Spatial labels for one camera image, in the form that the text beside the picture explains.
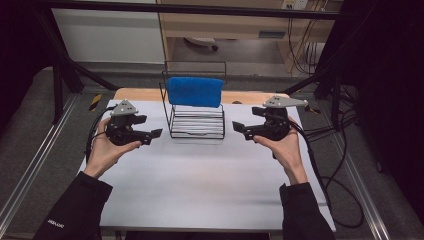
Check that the white wall socket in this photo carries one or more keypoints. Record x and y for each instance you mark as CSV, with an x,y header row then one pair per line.
x,y
295,4

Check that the person's right hand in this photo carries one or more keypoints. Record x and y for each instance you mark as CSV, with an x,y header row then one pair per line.
x,y
288,153

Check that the black metal frame stand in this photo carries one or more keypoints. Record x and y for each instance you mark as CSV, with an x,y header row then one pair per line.
x,y
58,86
336,96

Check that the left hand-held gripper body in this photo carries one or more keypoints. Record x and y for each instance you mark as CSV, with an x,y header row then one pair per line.
x,y
121,128

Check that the black curtain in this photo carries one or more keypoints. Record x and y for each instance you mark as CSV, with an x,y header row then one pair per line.
x,y
20,50
393,83

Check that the person's left hand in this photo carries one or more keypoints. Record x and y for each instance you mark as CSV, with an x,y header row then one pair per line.
x,y
105,153

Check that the black metal crossbar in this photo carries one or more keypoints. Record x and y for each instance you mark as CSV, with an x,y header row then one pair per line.
x,y
200,10

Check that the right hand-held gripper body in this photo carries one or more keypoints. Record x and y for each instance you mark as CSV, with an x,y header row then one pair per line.
x,y
275,125

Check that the blue towel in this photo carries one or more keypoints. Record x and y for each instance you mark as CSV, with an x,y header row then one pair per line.
x,y
195,91

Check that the white table sheet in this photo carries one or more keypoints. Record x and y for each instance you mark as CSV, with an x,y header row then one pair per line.
x,y
200,173

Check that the light wooden desk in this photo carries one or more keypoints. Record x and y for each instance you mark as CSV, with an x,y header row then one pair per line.
x,y
233,26

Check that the aluminium floor rail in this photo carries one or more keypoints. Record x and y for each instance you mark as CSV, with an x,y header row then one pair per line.
x,y
30,173
363,193

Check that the white cabinet panel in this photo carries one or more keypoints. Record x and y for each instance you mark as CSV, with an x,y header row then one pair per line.
x,y
106,36

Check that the white chair base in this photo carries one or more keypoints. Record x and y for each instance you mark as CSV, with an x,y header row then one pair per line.
x,y
201,41

